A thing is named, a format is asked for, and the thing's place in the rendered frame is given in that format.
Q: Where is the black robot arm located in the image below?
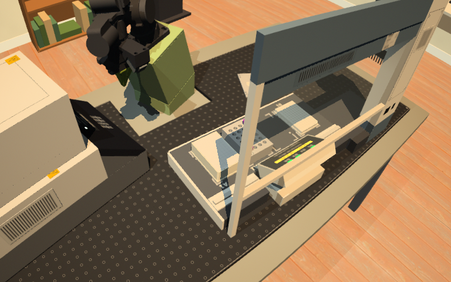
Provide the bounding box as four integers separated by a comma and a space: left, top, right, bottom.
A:
86, 0, 170, 73

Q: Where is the beige benchtop instrument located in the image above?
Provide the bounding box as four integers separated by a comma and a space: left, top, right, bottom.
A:
0, 51, 150, 282

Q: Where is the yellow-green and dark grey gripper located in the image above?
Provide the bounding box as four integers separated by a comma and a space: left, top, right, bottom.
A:
96, 56, 132, 87

